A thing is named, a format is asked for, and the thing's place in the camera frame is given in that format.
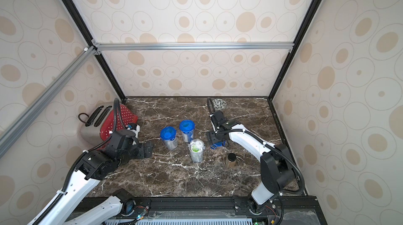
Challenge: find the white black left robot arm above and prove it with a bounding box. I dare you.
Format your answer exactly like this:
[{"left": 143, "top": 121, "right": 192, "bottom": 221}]
[{"left": 30, "top": 99, "right": 153, "bottom": 225}]

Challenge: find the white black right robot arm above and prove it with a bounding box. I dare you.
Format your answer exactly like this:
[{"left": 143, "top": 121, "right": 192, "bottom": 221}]
[{"left": 206, "top": 98, "right": 305, "bottom": 213}]

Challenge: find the red polka dot toaster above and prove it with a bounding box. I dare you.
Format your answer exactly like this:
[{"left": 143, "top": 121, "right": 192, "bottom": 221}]
[{"left": 78, "top": 102, "right": 138, "bottom": 146}]

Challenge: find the silver aluminium crossbar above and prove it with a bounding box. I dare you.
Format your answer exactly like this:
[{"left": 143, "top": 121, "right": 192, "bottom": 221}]
[{"left": 95, "top": 42, "right": 294, "bottom": 51}]

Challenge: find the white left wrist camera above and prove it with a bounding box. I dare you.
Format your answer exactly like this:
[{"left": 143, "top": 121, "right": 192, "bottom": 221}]
[{"left": 127, "top": 123, "right": 140, "bottom": 137}]

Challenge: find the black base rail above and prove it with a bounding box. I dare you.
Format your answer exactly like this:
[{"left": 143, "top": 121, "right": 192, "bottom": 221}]
[{"left": 75, "top": 196, "right": 326, "bottom": 225}]

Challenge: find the silver aluminium left rail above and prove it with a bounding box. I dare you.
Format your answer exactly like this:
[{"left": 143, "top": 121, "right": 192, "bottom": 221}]
[{"left": 1, "top": 46, "right": 96, "bottom": 157}]

